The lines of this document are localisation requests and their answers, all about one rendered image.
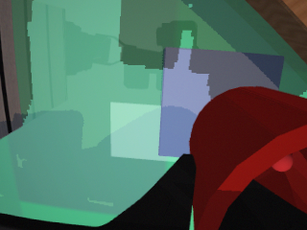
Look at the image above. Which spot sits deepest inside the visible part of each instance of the red ball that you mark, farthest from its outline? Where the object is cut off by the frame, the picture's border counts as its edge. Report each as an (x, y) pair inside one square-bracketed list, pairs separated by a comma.
[(284, 164)]

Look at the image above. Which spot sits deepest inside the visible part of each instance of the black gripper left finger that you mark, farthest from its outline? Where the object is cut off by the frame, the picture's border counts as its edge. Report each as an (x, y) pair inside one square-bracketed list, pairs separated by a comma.
[(166, 206)]

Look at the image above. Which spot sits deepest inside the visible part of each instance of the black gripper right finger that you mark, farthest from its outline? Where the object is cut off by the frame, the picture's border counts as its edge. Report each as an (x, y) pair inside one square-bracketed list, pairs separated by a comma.
[(257, 208)]

